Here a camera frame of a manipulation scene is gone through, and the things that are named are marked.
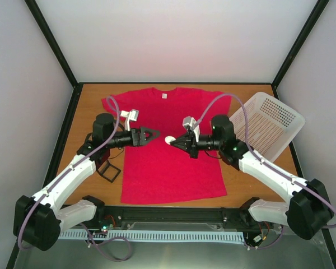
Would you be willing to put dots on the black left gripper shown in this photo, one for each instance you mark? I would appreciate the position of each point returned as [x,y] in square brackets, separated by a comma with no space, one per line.
[135,140]

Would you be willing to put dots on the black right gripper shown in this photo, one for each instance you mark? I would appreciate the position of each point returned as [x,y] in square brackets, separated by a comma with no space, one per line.
[190,144]

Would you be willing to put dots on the round white brooch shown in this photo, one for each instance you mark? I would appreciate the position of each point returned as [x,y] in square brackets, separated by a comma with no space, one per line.
[169,139]

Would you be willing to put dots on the red t-shirt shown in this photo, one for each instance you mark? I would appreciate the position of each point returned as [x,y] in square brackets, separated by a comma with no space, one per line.
[159,173]

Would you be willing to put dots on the white perforated plastic basket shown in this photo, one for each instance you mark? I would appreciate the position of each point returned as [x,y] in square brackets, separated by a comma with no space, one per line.
[272,125]

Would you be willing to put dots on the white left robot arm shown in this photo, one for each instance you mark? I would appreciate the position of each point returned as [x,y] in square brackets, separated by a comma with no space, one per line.
[90,156]

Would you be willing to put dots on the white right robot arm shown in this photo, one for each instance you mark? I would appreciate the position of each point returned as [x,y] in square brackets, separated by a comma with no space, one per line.
[274,173]

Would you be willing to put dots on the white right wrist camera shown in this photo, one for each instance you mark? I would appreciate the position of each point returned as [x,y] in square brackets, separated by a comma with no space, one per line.
[190,124]

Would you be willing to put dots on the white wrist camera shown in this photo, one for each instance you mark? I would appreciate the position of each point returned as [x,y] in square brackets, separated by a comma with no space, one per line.
[190,124]
[130,116]

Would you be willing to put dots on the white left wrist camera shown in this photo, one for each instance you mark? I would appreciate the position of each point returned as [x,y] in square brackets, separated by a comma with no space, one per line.
[130,116]

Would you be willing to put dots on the black aluminium frame rail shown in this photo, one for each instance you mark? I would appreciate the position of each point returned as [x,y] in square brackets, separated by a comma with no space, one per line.
[173,215]

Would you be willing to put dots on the light blue cable duct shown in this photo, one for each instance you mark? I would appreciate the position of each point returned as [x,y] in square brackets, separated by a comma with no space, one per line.
[154,236]

